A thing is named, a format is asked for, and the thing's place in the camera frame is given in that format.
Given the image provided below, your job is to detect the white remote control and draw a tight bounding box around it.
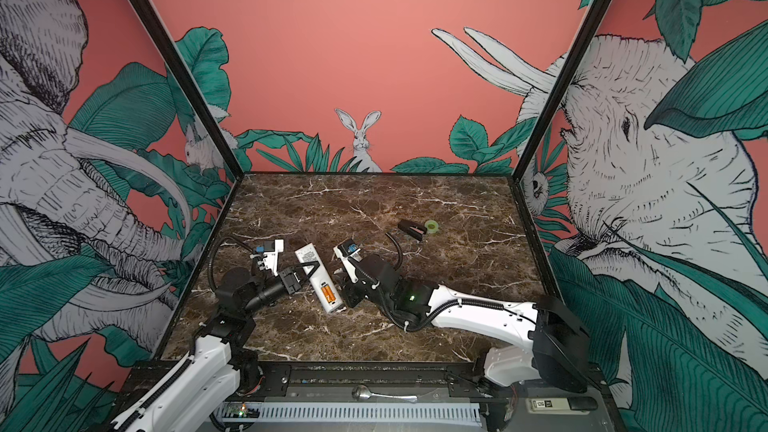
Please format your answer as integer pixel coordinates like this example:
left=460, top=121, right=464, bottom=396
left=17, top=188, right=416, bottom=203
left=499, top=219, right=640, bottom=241
left=295, top=243, right=343, bottom=314

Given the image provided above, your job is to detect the orange AA battery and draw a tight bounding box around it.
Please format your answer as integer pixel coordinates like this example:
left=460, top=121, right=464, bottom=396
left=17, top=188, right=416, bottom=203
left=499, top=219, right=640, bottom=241
left=321, top=285, right=336, bottom=306

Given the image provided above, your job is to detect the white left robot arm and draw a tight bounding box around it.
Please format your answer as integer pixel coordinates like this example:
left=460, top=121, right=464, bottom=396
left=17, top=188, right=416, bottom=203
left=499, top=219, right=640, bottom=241
left=108, top=260, right=320, bottom=431

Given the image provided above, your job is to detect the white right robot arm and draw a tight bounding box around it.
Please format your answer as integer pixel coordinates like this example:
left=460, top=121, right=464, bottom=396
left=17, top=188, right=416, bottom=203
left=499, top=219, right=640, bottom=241
left=335, top=248, right=590, bottom=393

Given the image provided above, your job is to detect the black stapler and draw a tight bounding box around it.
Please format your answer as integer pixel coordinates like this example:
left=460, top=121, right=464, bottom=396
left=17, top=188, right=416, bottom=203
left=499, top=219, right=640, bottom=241
left=398, top=219, right=427, bottom=242

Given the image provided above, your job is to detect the green tape roll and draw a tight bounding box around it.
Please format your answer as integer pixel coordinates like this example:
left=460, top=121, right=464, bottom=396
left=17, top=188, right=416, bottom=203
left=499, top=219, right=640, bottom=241
left=425, top=220, right=439, bottom=234

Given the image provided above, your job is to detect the white labelled device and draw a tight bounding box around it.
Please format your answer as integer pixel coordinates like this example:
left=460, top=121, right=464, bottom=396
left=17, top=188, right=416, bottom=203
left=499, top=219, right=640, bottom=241
left=525, top=396, right=598, bottom=415

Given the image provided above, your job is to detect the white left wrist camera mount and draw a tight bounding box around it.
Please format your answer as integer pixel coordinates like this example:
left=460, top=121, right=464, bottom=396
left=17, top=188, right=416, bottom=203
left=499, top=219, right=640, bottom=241
left=250, top=239, right=284, bottom=276

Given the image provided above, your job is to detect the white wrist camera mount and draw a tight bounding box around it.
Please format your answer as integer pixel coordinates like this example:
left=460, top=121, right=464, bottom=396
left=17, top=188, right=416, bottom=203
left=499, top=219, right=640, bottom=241
left=250, top=239, right=284, bottom=276
left=334, top=239, right=361, bottom=282

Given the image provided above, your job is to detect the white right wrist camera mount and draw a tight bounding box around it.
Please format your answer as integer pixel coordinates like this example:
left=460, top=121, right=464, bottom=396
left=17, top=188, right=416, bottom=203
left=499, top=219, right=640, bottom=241
left=334, top=239, right=361, bottom=282

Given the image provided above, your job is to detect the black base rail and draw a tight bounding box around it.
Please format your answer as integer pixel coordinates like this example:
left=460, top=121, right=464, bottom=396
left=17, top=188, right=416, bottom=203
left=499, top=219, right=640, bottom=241
left=253, top=361, right=516, bottom=401

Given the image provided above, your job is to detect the white slotted cable duct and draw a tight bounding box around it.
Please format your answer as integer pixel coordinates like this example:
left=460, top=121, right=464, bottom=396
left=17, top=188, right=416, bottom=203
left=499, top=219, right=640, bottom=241
left=213, top=402, right=483, bottom=427

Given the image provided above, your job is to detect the black corner frame post left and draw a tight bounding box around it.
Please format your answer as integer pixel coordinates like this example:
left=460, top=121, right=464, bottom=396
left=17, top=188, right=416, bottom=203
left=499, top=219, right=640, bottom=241
left=128, top=0, right=245, bottom=183

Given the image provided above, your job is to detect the black corner frame post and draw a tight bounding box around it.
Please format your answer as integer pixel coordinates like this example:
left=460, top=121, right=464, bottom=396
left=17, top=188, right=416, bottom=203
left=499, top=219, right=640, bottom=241
left=512, top=0, right=612, bottom=183
left=128, top=0, right=245, bottom=183

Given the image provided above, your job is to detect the black corner frame post right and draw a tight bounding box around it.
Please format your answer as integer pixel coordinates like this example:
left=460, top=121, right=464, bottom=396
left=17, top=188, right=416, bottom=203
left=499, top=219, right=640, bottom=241
left=512, top=0, right=612, bottom=183

